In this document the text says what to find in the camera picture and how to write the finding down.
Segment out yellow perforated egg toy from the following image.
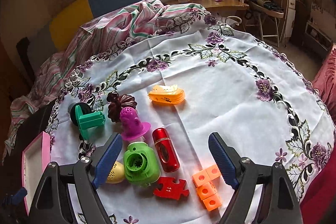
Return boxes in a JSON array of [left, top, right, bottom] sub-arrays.
[[106, 161, 125, 184]]

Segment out orange linked cubes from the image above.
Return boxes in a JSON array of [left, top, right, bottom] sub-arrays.
[[192, 164, 222, 211]]

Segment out green toy camera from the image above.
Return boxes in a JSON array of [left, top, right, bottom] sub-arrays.
[[123, 141, 161, 187]]

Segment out magenta perforated cone toy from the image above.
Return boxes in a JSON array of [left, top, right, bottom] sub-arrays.
[[120, 107, 151, 141]]

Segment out green plastic spool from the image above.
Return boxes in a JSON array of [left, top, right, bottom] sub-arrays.
[[76, 106, 105, 140]]

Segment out black grey jar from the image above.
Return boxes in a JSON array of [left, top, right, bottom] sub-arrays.
[[70, 102, 92, 127]]

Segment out red puzzle piece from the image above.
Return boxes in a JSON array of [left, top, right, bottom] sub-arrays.
[[153, 177, 189, 201]]

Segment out red metallic cylinder case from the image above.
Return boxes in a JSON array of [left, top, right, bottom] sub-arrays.
[[152, 128, 180, 173]]

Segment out dark brown pumpkin ornament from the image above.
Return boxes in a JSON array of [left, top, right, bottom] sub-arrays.
[[106, 91, 137, 123]]

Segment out orange plastic case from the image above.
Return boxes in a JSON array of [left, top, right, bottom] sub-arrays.
[[148, 84, 185, 104]]

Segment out pink white shallow box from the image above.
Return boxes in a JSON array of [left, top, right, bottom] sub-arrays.
[[22, 131, 51, 214]]

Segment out white floral embroidered tablecloth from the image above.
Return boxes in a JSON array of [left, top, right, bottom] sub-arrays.
[[49, 20, 335, 223]]

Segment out pink striped bed sheet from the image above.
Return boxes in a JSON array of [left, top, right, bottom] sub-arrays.
[[3, 0, 210, 156]]

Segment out grey yellow blue headboard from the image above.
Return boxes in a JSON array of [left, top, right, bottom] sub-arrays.
[[16, 0, 142, 81]]

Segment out wooden folding chair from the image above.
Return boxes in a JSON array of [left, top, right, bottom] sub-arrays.
[[243, 0, 289, 47]]

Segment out wooden side table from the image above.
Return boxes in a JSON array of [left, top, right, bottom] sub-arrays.
[[165, 0, 249, 20]]

